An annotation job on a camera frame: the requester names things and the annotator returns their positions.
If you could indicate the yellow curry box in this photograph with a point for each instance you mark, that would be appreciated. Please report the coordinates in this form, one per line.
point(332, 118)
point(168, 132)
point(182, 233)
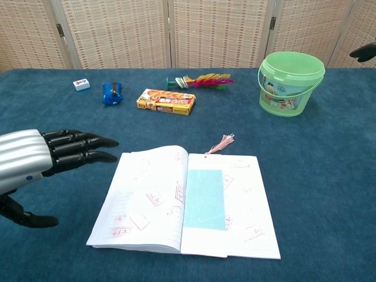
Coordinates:
point(164, 102)

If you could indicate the blue toy pack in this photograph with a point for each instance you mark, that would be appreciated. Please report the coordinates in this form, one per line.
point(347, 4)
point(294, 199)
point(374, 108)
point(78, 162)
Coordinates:
point(111, 95)

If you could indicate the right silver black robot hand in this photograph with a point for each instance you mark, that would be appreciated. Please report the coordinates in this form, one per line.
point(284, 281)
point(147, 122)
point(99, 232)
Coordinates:
point(365, 53)

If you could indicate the green plastic bucket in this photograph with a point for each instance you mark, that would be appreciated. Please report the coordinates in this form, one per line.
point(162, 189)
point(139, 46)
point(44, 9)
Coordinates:
point(282, 100)

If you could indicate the dark metal screen hinge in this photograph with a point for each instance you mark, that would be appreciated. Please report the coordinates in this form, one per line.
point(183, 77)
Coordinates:
point(273, 23)
point(60, 30)

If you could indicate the white notebook with red stamps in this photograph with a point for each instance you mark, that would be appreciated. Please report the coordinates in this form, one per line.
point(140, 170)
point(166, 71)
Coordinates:
point(138, 191)

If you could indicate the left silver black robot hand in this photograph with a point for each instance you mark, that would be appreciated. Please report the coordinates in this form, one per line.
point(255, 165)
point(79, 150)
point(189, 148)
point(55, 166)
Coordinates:
point(20, 155)

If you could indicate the colourful feather shuttlecock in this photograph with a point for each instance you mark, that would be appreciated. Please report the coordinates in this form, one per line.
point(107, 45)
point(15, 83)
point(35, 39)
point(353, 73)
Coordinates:
point(205, 80)

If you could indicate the dark blue table cloth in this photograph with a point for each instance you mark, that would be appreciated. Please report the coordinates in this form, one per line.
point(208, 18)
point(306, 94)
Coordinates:
point(58, 88)

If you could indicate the woven folding screen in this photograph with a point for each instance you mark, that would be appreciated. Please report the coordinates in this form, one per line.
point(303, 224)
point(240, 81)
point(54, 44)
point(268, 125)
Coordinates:
point(117, 29)

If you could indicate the blue white bookmark pink tassel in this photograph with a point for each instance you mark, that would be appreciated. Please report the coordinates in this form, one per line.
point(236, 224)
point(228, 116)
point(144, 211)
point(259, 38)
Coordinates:
point(205, 199)

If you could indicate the white mahjong tile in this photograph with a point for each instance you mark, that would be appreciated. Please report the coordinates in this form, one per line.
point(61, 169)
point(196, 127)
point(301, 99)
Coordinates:
point(80, 84)

